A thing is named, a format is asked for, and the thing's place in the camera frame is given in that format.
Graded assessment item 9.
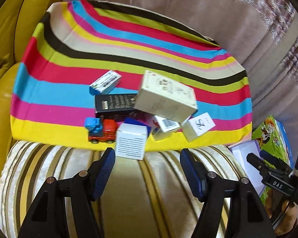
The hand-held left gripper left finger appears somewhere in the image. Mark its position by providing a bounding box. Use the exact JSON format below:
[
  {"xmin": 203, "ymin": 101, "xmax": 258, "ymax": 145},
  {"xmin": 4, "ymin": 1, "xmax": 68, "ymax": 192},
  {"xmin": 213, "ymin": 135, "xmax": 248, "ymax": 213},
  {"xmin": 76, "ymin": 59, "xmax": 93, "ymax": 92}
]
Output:
[{"xmin": 18, "ymin": 147, "xmax": 116, "ymax": 238}]

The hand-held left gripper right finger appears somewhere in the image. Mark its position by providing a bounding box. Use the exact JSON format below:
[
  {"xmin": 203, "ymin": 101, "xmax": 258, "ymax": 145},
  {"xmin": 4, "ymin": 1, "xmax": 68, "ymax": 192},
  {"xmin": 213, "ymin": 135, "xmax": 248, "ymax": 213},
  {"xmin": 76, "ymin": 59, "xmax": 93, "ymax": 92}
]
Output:
[{"xmin": 179, "ymin": 148, "xmax": 276, "ymax": 238}]

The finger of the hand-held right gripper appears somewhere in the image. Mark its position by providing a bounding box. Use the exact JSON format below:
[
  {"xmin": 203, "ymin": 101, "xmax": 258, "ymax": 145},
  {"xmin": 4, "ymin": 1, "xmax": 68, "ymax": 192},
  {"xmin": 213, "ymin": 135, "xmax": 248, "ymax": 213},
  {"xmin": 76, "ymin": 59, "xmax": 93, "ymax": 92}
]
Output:
[
  {"xmin": 246, "ymin": 153, "xmax": 270, "ymax": 172},
  {"xmin": 259, "ymin": 150, "xmax": 293, "ymax": 171}
]

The white box blue print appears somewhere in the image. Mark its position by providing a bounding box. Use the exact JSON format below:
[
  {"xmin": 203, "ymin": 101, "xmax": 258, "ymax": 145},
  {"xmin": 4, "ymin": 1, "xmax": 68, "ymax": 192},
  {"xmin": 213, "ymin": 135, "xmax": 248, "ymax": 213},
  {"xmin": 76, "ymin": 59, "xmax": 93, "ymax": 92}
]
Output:
[{"xmin": 115, "ymin": 118, "xmax": 152, "ymax": 160}]

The plain white box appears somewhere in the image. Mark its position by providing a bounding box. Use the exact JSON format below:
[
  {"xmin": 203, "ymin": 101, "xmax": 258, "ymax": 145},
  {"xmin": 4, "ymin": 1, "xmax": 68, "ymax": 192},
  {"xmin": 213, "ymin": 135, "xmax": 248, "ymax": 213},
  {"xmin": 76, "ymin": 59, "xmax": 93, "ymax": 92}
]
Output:
[{"xmin": 181, "ymin": 112, "xmax": 216, "ymax": 143}]

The white lilac open box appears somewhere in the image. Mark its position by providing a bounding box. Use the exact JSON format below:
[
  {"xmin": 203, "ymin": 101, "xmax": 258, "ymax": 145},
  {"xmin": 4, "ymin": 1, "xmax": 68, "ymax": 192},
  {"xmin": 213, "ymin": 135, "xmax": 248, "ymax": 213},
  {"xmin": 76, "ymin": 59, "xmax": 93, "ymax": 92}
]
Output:
[{"xmin": 228, "ymin": 140, "xmax": 267, "ymax": 196}]

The green cartoon printed box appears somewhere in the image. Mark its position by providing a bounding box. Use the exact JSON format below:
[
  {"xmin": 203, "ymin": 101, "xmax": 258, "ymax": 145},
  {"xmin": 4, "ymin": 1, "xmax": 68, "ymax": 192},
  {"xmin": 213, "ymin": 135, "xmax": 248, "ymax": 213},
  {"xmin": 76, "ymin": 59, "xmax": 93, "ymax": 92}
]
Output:
[{"xmin": 252, "ymin": 115, "xmax": 298, "ymax": 236}]

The red blue toy truck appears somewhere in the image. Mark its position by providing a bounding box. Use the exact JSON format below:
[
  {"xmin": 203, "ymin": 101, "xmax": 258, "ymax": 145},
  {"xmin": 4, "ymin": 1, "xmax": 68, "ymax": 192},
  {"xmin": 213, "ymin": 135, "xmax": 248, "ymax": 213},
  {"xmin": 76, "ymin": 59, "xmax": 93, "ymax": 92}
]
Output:
[{"xmin": 84, "ymin": 117, "xmax": 120, "ymax": 144}]

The beige striped cushion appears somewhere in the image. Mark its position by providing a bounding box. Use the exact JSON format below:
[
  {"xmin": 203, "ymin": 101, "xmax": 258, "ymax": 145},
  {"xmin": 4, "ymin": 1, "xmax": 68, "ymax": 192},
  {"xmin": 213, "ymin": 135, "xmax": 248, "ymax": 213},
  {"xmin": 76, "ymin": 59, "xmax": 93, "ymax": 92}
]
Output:
[{"xmin": 0, "ymin": 140, "xmax": 249, "ymax": 238}]

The white red barcode box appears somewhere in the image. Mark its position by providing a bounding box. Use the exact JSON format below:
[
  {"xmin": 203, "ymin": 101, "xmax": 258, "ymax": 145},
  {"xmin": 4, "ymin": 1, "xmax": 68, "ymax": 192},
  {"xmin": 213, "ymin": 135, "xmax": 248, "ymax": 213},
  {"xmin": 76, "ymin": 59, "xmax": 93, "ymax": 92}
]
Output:
[{"xmin": 151, "ymin": 115, "xmax": 182, "ymax": 141}]

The black box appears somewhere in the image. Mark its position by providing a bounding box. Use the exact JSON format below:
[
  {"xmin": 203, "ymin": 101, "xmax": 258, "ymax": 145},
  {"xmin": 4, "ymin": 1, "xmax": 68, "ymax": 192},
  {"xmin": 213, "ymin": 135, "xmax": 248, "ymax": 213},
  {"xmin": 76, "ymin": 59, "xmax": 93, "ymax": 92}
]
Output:
[{"xmin": 94, "ymin": 93, "xmax": 139, "ymax": 119}]

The large cream box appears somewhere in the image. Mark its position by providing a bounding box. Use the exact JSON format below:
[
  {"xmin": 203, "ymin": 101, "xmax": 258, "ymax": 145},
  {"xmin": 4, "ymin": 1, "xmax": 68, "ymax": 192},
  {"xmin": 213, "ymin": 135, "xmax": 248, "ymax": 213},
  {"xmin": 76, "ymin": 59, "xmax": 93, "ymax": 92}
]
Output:
[{"xmin": 134, "ymin": 70, "xmax": 198, "ymax": 123}]

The small blue white box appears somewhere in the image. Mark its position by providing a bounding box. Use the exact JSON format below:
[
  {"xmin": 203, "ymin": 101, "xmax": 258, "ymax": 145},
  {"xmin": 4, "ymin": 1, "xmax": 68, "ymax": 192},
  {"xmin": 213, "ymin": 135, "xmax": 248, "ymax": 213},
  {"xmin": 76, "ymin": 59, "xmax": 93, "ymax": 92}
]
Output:
[{"xmin": 89, "ymin": 70, "xmax": 122, "ymax": 96}]

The multicoloured striped cloth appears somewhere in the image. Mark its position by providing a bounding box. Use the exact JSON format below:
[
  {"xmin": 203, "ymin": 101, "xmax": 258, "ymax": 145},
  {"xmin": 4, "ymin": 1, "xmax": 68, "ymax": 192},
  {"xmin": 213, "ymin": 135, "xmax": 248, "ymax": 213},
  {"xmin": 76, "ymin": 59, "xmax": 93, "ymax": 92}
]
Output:
[{"xmin": 10, "ymin": 0, "xmax": 253, "ymax": 152}]

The yellow leather sofa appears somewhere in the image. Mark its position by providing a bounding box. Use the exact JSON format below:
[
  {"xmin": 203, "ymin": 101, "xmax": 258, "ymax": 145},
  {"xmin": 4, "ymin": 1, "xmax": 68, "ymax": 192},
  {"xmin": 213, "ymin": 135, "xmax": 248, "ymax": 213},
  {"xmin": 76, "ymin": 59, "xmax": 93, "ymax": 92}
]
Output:
[{"xmin": 0, "ymin": 0, "xmax": 72, "ymax": 219}]

